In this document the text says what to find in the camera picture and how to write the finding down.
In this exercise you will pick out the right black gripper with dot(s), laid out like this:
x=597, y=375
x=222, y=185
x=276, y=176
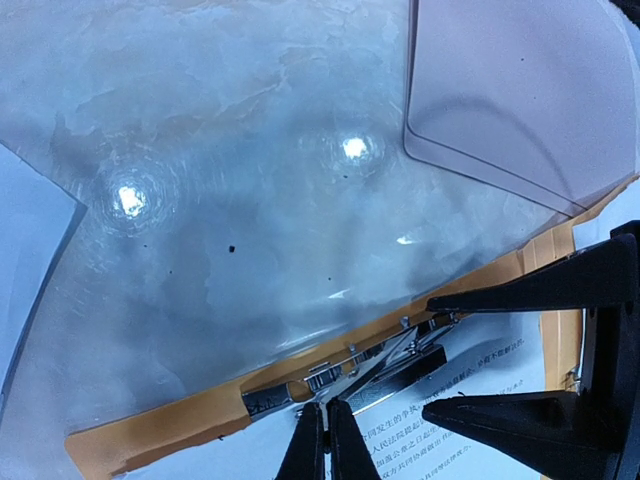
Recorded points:
x=562, y=434

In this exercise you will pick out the translucent grey plastic sheet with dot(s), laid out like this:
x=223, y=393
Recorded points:
x=538, y=98

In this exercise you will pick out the remaining white paper stack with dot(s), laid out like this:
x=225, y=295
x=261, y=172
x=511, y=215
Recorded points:
x=37, y=218

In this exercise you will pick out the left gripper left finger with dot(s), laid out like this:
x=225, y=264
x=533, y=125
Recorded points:
x=305, y=456

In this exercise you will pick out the metal folder cover clip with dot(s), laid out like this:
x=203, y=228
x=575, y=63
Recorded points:
x=365, y=378

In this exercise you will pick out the stack of printed papers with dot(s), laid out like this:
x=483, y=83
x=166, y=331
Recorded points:
x=621, y=210

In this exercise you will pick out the orange file folder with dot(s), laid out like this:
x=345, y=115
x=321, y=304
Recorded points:
x=125, y=445

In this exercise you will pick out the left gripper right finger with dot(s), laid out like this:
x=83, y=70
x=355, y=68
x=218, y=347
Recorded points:
x=350, y=458

